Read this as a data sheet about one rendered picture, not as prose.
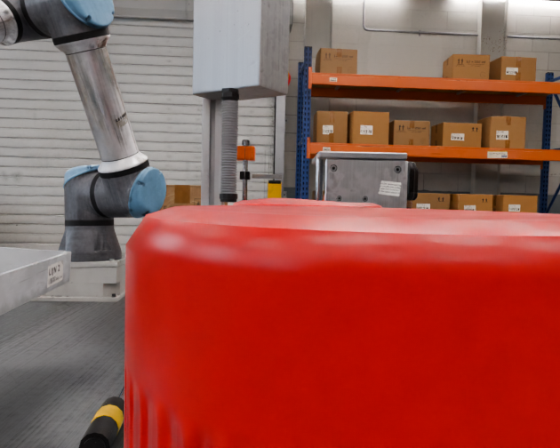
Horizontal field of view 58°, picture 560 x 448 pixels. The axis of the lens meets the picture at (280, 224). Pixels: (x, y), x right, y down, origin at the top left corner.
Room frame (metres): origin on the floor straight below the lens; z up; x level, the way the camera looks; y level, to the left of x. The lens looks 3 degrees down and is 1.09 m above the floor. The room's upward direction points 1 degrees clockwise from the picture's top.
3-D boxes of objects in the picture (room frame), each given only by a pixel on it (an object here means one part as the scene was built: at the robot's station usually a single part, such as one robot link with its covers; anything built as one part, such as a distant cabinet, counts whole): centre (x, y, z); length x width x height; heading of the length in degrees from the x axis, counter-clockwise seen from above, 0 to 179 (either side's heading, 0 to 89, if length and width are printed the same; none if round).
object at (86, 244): (1.26, 0.48, 0.97); 0.15 x 0.15 x 0.10
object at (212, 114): (1.07, 0.14, 1.16); 0.04 x 0.04 x 0.67; 0
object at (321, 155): (0.69, -0.10, 1.14); 0.14 x 0.11 x 0.01; 0
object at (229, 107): (0.95, 0.10, 1.18); 0.04 x 0.04 x 0.21
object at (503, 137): (5.16, -1.56, 1.26); 2.78 x 0.61 x 2.51; 94
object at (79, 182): (1.26, 0.47, 1.09); 0.13 x 0.12 x 0.14; 65
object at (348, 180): (0.69, -0.09, 1.01); 0.14 x 0.13 x 0.26; 0
